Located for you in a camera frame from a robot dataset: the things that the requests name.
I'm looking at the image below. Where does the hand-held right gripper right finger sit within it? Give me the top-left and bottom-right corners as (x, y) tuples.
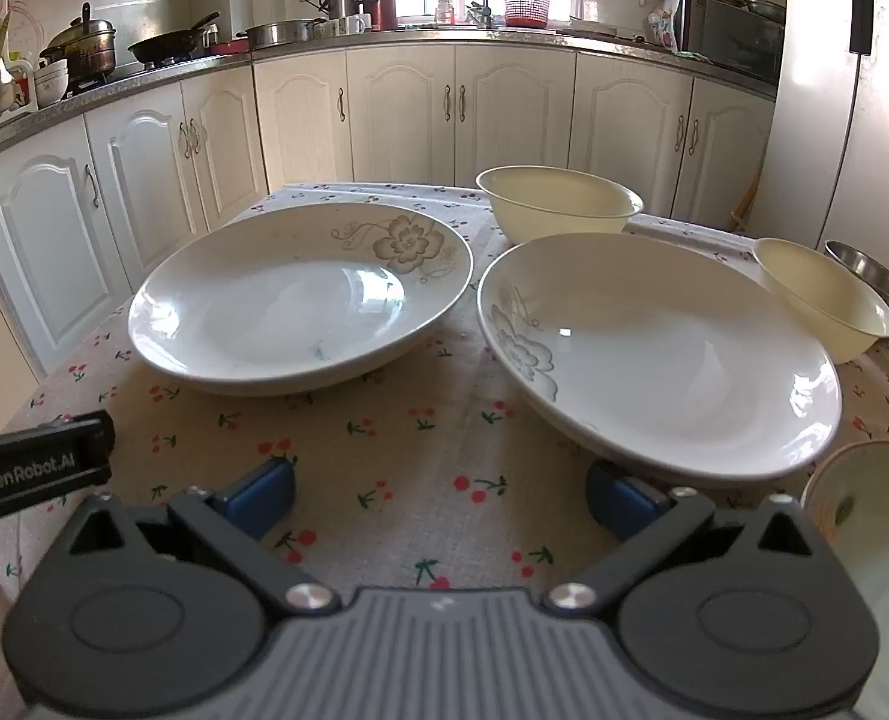
(543, 462), (830, 619)

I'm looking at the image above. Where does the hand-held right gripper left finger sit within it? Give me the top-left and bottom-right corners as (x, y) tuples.
(61, 456), (342, 620)

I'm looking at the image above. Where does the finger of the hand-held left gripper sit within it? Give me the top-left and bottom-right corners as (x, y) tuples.
(0, 411), (116, 533)

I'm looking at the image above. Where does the white plate pale flower outline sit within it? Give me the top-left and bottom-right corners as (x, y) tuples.
(476, 232), (843, 482)

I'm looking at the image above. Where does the white plate large grey flower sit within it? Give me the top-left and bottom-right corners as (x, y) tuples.
(128, 202), (476, 397)

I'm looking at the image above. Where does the white floral ceramic bowl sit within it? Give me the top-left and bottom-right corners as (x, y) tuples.
(800, 441), (889, 720)

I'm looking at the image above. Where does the cream plastic bowl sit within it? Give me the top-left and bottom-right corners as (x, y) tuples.
(752, 238), (889, 365)
(476, 166), (645, 246)

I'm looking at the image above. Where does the stainless steel bowl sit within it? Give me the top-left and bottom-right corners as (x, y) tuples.
(824, 240), (889, 342)

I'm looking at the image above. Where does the stack of white bowls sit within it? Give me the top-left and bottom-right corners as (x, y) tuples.
(34, 58), (69, 107)

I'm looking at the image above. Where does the cherry print tablecloth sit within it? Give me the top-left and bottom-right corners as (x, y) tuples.
(0, 181), (889, 720)

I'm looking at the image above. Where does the broom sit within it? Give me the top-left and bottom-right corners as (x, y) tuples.
(729, 165), (764, 233)

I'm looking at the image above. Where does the row of white cabinet doors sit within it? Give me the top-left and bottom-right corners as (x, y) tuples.
(0, 41), (779, 383)

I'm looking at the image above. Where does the steel stock pot with lid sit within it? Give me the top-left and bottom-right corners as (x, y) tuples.
(40, 4), (118, 83)

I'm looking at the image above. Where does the black frying pan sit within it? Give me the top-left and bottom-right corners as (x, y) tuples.
(127, 12), (221, 65)

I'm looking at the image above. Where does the shallow steel pan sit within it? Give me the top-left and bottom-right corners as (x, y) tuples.
(236, 17), (327, 48)

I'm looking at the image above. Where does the silver refrigerator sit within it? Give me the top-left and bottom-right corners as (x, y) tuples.
(744, 0), (889, 293)

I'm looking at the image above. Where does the floral plastic bag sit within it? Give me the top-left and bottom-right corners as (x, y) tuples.
(647, 0), (689, 53)

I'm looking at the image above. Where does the dark microwave oven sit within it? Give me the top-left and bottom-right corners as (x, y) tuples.
(673, 0), (786, 85)

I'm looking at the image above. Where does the grey kitchen countertop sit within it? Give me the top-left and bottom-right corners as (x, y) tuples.
(0, 24), (779, 166)

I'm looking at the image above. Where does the red plastic basket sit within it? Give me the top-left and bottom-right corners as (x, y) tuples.
(500, 0), (557, 29)

